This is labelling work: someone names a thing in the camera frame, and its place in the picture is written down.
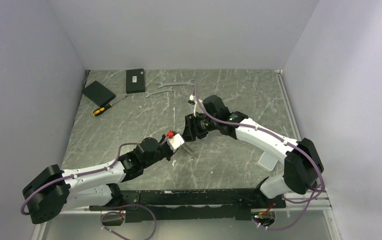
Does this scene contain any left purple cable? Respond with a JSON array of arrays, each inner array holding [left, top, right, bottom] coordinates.
[[21, 137, 172, 240]]

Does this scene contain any purple cable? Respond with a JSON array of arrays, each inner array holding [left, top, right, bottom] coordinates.
[[21, 137, 172, 240], [193, 84, 326, 232]]

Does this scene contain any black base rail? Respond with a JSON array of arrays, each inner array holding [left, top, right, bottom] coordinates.
[[89, 188, 286, 223]]

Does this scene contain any black box with label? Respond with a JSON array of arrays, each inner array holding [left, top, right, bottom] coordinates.
[[126, 68, 146, 95]]

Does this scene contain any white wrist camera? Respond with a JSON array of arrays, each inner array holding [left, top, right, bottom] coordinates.
[[166, 131, 185, 152], [188, 94, 197, 116]]

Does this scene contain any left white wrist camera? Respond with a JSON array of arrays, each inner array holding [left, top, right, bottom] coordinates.
[[166, 131, 185, 152]]

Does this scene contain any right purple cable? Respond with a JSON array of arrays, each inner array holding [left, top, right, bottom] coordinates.
[[193, 84, 326, 232]]

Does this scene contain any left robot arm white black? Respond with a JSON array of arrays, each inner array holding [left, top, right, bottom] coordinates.
[[20, 137, 178, 225]]

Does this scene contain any white square plastic lid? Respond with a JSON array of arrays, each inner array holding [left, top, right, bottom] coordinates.
[[257, 152, 277, 172]]

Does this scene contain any yellow black screwdriver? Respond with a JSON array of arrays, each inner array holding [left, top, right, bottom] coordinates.
[[93, 95, 127, 117]]

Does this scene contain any upper silver wrench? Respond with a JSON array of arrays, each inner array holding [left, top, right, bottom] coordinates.
[[157, 79, 196, 88]]

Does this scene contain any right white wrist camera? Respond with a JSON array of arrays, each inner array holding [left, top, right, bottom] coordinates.
[[188, 94, 197, 116]]

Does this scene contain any lower silver wrench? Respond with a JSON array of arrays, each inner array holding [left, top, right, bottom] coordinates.
[[144, 86, 174, 98]]

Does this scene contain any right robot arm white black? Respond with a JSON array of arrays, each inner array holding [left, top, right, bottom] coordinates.
[[182, 95, 324, 208]]

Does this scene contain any silver wrench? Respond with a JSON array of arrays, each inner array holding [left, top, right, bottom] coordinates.
[[157, 79, 196, 88], [144, 86, 174, 98]]

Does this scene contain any aluminium frame rail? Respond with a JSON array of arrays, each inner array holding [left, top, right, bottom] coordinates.
[[283, 190, 331, 211]]

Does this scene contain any flat black square box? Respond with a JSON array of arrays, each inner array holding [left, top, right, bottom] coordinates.
[[82, 81, 116, 107]]

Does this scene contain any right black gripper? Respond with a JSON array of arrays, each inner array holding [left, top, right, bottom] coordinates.
[[181, 112, 218, 143]]

